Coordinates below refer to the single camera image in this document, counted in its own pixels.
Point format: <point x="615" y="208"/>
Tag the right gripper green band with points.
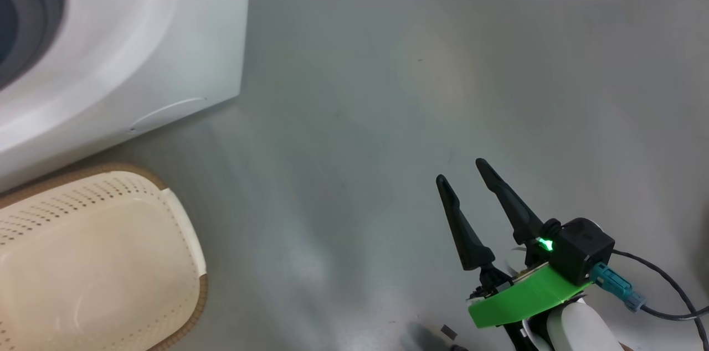
<point x="520" y="298"/>

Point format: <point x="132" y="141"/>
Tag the white front-load washing machine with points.
<point x="166" y="35"/>

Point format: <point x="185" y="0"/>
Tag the cream perforated laundry basket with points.
<point x="94" y="262"/>

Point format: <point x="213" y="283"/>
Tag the grey rubber door gasket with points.
<point x="39" y="8"/>

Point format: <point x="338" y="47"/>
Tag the dark floor tape piece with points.
<point x="448" y="332"/>

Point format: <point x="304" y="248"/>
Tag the round washer filter cover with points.
<point x="166" y="113"/>

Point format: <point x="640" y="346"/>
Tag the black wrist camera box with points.
<point x="581" y="248"/>

